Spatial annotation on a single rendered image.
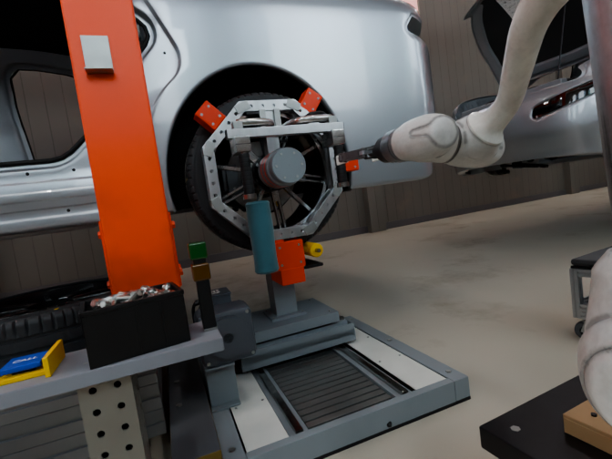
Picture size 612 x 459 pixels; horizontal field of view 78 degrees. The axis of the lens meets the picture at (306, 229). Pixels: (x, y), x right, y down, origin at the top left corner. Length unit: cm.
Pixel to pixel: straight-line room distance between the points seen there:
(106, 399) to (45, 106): 504
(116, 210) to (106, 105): 26
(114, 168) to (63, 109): 468
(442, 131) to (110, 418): 93
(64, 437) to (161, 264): 52
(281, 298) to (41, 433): 92
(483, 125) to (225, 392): 111
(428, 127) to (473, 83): 778
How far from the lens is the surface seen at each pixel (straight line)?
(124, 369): 89
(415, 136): 93
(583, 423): 77
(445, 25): 857
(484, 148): 103
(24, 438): 130
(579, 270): 186
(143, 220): 105
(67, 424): 128
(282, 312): 170
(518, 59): 88
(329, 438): 121
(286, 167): 135
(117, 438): 99
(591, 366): 52
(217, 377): 137
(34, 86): 585
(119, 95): 110
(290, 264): 150
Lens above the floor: 72
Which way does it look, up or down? 5 degrees down
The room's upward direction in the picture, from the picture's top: 8 degrees counter-clockwise
